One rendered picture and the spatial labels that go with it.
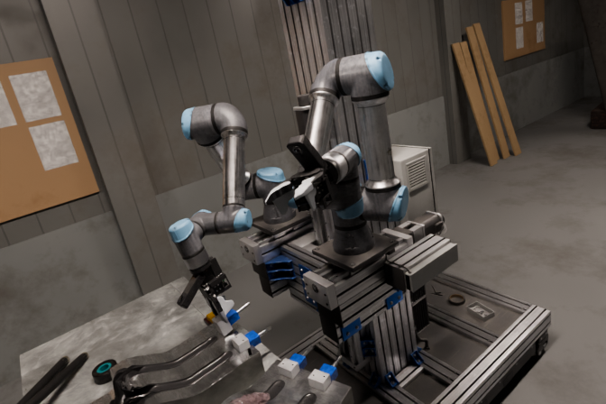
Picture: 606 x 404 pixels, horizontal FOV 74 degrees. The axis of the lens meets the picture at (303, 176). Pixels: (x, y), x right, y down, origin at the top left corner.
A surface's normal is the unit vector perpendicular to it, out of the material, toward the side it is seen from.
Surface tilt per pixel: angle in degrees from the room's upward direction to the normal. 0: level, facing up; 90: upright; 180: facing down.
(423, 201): 90
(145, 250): 90
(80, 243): 90
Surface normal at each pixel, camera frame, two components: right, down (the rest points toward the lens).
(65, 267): 0.58, 0.12
